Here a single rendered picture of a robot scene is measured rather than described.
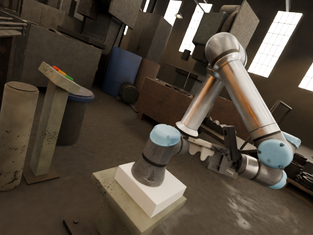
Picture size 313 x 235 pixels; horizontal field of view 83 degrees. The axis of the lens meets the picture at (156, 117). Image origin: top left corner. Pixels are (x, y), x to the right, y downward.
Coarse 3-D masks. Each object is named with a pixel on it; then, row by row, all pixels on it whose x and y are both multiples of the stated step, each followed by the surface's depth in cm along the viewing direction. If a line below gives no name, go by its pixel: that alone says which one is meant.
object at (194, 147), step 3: (186, 138) 66; (189, 138) 66; (192, 138) 66; (192, 141) 65; (192, 144) 66; (195, 144) 65; (198, 144) 64; (192, 147) 66; (195, 147) 65; (198, 147) 65; (201, 147) 64; (189, 150) 66; (192, 150) 65; (195, 150) 65; (198, 150) 64; (192, 153) 65
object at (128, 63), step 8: (120, 48) 317; (112, 56) 327; (120, 56) 318; (128, 56) 318; (136, 56) 326; (112, 64) 326; (120, 64) 321; (128, 64) 324; (136, 64) 334; (112, 72) 327; (120, 72) 325; (128, 72) 330; (136, 72) 349; (104, 80) 341; (112, 80) 330; (120, 80) 330; (128, 80) 337; (104, 88) 339; (112, 88) 333; (120, 96) 342
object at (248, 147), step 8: (288, 112) 215; (208, 120) 246; (216, 120) 261; (280, 120) 219; (200, 128) 232; (208, 128) 236; (216, 128) 235; (216, 136) 215; (224, 144) 207; (240, 144) 221; (248, 144) 239; (240, 152) 196; (248, 152) 215
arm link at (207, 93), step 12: (240, 48) 64; (240, 60) 67; (216, 72) 69; (204, 84) 73; (216, 84) 71; (204, 96) 73; (216, 96) 73; (192, 108) 76; (204, 108) 74; (192, 120) 76; (180, 132) 77; (192, 132) 77
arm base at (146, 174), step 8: (136, 160) 77; (144, 160) 71; (136, 168) 72; (144, 168) 70; (152, 168) 70; (160, 168) 71; (136, 176) 71; (144, 176) 70; (152, 176) 70; (160, 176) 72; (144, 184) 70; (152, 184) 70; (160, 184) 73
